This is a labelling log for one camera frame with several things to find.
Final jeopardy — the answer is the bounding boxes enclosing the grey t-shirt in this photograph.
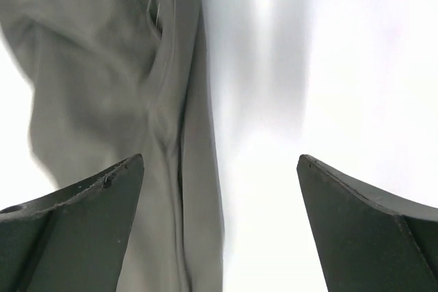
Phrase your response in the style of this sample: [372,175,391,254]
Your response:
[1,0,223,291]

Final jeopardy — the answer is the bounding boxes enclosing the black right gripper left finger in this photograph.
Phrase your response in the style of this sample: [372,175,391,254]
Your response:
[1,155,144,292]

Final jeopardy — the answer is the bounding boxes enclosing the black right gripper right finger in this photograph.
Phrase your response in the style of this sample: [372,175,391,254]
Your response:
[297,155,437,292]

